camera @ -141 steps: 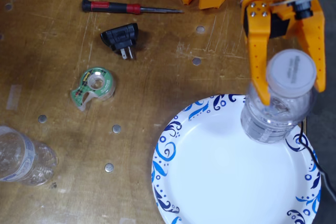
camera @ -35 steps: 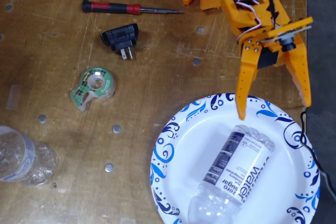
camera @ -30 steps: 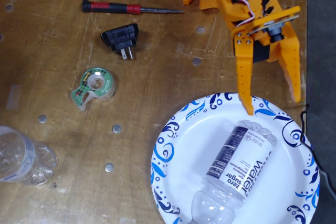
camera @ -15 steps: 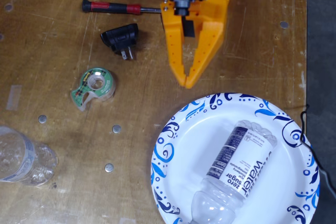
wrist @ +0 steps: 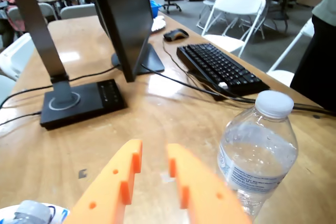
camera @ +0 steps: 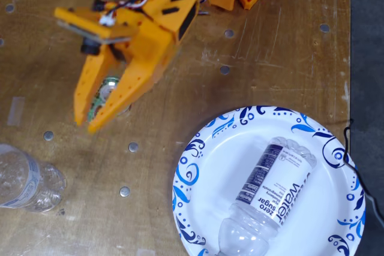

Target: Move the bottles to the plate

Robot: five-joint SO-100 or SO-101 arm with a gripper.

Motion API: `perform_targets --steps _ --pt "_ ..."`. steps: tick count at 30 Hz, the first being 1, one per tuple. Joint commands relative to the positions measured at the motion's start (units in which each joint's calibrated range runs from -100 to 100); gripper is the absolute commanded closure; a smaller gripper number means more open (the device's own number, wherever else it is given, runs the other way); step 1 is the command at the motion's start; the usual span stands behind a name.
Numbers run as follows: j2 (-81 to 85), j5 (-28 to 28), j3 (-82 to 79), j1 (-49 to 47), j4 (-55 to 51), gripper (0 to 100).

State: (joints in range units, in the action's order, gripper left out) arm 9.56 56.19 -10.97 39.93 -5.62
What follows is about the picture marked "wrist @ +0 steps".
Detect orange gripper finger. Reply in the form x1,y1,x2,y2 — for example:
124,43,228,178
62,139,144,224
166,143,253,224

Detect clear water bottle white cap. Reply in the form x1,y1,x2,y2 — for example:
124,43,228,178
217,90,299,222

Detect white plate with napkins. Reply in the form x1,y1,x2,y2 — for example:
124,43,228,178
151,15,168,34

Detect black grey desk lamp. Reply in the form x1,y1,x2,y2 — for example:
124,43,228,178
5,0,129,131

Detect black computer keyboard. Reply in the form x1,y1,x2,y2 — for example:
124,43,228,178
176,42,271,102

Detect black grey computer mouse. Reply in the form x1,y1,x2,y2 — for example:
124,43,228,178
163,28,190,42

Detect black computer monitor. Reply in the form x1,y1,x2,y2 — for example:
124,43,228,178
85,0,165,83

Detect person grey shirt dark trousers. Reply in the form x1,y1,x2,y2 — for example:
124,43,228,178
289,0,336,112

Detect blue plastic bin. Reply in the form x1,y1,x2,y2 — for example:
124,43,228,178
149,0,163,19

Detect thin black lamp cable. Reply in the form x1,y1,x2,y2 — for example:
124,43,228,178
0,111,43,126

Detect thick black cable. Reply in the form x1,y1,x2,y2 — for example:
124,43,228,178
141,63,336,117

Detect thin black monitor cable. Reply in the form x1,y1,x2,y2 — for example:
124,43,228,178
0,66,118,111

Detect brown mouse cable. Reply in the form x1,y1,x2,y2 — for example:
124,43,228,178
162,39,218,96

